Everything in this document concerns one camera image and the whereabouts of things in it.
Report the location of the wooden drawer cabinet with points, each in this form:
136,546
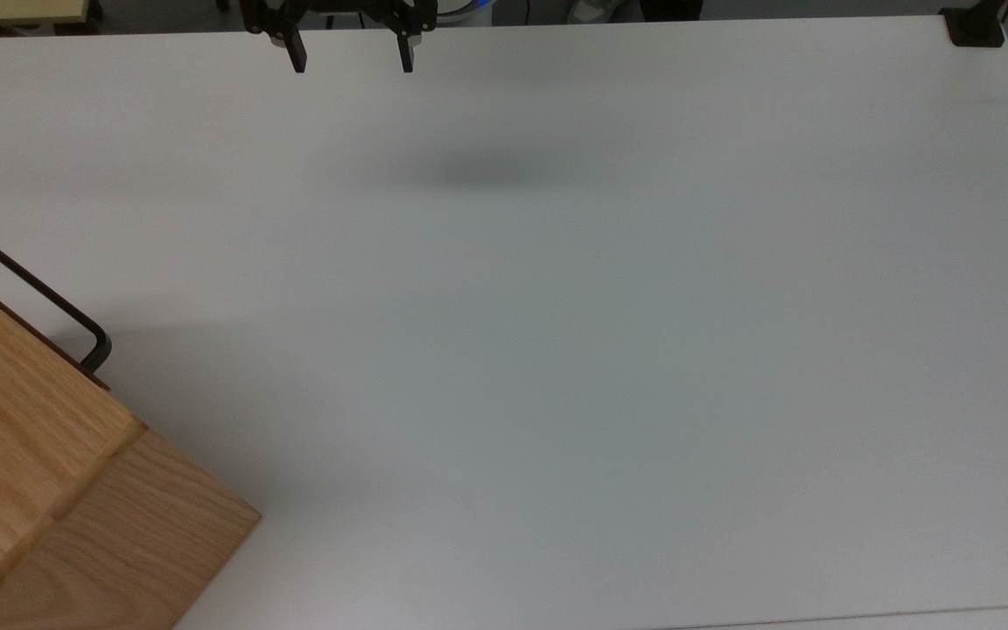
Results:
49,472

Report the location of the yellowish side table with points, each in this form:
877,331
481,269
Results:
5,10

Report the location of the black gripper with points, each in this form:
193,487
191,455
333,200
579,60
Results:
346,5

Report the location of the black background object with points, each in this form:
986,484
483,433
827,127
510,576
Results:
670,9

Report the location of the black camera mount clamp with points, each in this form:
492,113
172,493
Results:
974,26

